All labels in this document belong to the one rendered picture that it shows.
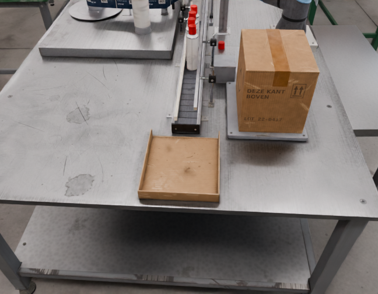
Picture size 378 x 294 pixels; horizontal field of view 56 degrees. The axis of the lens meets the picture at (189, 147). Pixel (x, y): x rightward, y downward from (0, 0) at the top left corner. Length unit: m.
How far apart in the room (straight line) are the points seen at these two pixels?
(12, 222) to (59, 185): 1.11
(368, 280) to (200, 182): 1.20
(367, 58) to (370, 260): 1.05
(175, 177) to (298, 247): 0.84
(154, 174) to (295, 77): 0.57
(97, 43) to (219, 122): 0.82
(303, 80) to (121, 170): 0.69
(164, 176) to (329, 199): 0.55
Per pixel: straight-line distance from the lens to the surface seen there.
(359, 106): 1.65
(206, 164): 1.25
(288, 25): 1.84
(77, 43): 1.95
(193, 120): 1.35
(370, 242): 2.26
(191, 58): 1.60
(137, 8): 1.91
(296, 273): 1.76
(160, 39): 1.90
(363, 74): 1.87
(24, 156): 1.42
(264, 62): 1.25
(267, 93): 1.26
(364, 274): 2.14
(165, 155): 1.28
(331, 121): 1.53
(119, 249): 1.79
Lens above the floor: 1.75
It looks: 44 degrees down
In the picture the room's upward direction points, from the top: 1 degrees counter-clockwise
